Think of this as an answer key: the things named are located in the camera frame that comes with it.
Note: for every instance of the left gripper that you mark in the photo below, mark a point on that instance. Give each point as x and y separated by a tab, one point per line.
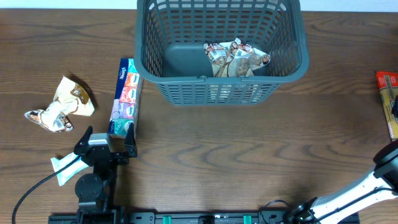
129	148

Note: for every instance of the Kleenex tissue multipack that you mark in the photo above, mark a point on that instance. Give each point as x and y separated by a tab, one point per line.
125	109

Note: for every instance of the cream snack bag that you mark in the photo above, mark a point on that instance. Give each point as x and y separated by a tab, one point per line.
69	98
245	59
220	58

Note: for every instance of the red orange pasta package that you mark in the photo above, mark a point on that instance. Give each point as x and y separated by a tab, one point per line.
387	85

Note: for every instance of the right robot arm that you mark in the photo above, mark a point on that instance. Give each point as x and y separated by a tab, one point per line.
377	185

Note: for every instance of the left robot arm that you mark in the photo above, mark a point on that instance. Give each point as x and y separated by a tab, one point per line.
95	191

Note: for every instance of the white light-blue small packet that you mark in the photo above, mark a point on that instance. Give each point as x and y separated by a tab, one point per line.
73	166

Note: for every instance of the crumpled cream snack bag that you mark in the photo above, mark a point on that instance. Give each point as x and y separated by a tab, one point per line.
69	98

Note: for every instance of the grey plastic lattice basket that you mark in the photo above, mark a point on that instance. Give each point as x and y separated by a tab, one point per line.
169	47

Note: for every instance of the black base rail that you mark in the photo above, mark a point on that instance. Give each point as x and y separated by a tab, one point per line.
272	216

